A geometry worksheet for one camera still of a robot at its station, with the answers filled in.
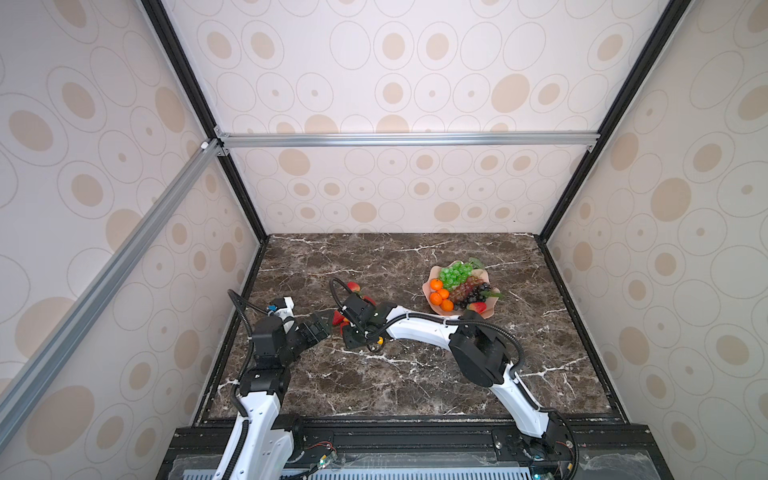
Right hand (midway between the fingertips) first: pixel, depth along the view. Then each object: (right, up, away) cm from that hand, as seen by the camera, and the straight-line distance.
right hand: (346, 342), depth 91 cm
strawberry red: (+41, +10, +4) cm, 43 cm away
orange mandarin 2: (+29, +17, +8) cm, 34 cm away
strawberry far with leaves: (+1, +16, +12) cm, 20 cm away
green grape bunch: (+35, +20, +8) cm, 41 cm away
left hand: (-3, +11, -12) cm, 16 cm away
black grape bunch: (+41, +14, +6) cm, 44 cm away
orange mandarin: (+32, +10, +5) cm, 34 cm away
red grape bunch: (+37, +14, +9) cm, 41 cm away
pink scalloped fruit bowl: (+29, +21, +11) cm, 37 cm away
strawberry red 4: (-1, +6, -1) cm, 6 cm away
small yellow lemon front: (+10, 0, -1) cm, 10 cm away
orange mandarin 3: (+28, +13, +5) cm, 31 cm away
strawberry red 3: (0, +10, -16) cm, 19 cm away
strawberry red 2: (+5, +12, +12) cm, 18 cm away
